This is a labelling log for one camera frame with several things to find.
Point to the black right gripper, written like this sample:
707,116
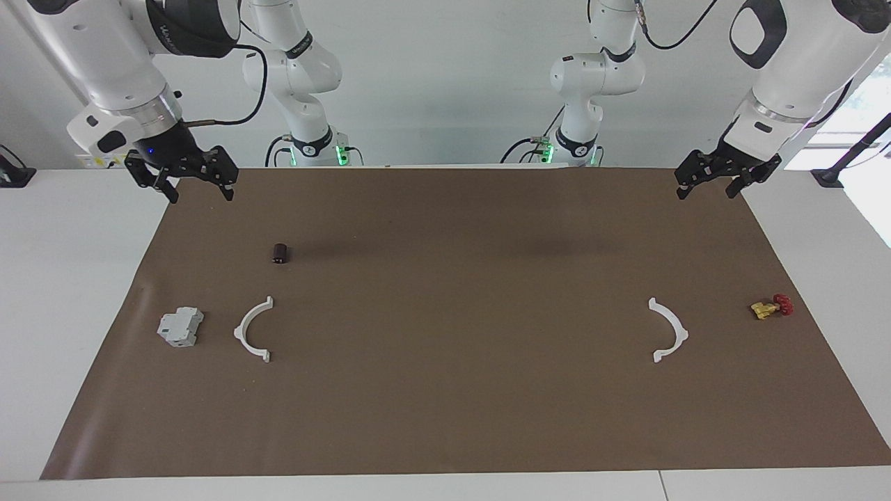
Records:
170,149

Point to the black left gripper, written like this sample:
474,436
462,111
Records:
731,163

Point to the grey circuit breaker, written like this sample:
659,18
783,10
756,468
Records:
179,327

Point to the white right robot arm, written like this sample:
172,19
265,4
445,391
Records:
104,49

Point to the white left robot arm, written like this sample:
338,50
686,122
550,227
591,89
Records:
800,76

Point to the yellow warning label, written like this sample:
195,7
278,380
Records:
104,162

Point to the small black block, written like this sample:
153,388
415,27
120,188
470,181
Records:
280,253

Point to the black stand with pole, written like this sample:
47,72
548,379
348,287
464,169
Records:
828,179

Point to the black stand foot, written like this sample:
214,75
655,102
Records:
14,175

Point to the brown table mat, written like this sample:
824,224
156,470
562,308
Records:
452,313

